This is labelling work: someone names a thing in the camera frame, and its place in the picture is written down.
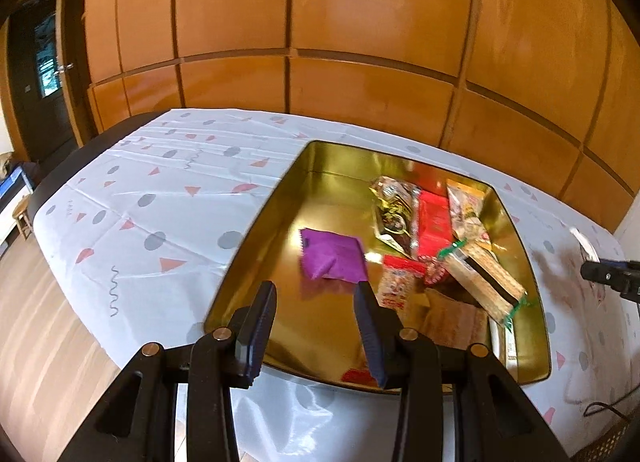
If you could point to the orange-edged clear snack packet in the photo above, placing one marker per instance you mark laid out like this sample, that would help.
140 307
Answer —
467 212

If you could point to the blue and white furniture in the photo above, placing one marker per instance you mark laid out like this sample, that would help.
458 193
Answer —
10 187

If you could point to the woven rattan seat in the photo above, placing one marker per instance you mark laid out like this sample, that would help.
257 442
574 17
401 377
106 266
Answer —
605 442

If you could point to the gold tin box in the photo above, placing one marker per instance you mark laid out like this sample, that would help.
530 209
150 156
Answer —
320 192

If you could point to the purple snack packet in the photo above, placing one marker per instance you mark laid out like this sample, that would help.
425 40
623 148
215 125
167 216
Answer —
332 254

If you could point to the dark door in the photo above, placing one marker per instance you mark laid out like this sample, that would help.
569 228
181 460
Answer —
30 92

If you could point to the translucent pastry packet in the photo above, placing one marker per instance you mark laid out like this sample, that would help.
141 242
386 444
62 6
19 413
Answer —
455 317

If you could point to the long beige red-ended snack packet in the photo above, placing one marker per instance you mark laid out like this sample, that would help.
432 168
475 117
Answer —
397 287

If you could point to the red patterned snack packet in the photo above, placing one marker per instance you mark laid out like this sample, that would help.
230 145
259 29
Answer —
435 272

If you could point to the wooden stool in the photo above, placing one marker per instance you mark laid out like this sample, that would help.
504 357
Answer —
22 217

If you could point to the plain red snack packet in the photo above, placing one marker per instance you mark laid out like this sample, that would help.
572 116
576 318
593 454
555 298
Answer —
434 222

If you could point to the green-edged cracker packet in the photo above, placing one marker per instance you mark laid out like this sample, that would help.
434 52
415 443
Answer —
480 277

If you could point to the gold and white snack packet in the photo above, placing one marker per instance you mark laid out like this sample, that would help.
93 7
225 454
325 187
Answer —
506 342

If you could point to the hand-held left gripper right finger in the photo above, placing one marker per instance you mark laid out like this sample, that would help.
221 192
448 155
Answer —
372 337

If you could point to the wooden wardrobe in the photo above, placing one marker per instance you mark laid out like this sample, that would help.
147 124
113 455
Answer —
350 17

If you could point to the dark brown snack packet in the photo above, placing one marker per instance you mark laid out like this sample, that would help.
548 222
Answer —
395 214

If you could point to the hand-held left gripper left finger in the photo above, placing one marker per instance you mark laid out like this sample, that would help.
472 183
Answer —
260 332

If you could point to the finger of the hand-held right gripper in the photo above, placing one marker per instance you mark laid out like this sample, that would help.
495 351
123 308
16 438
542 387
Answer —
622 262
607 273

